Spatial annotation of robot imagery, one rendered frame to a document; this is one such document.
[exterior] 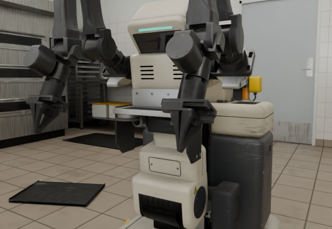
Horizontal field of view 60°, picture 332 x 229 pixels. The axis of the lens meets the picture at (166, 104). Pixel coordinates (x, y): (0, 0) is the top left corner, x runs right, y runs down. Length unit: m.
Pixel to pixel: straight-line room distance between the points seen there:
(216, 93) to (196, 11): 0.59
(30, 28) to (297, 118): 3.96
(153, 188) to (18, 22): 3.77
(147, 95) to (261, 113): 0.43
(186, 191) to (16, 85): 3.69
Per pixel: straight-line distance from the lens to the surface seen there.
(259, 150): 1.13
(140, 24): 0.91
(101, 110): 5.21
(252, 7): 4.69
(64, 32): 0.89
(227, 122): 1.13
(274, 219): 1.48
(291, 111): 4.48
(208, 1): 0.65
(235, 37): 0.74
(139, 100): 0.96
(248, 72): 0.85
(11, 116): 4.37
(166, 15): 0.89
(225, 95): 1.19
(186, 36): 0.56
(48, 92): 0.85
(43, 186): 2.70
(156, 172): 1.01
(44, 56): 0.83
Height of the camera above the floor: 0.91
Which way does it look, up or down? 5 degrees down
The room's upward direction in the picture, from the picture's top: straight up
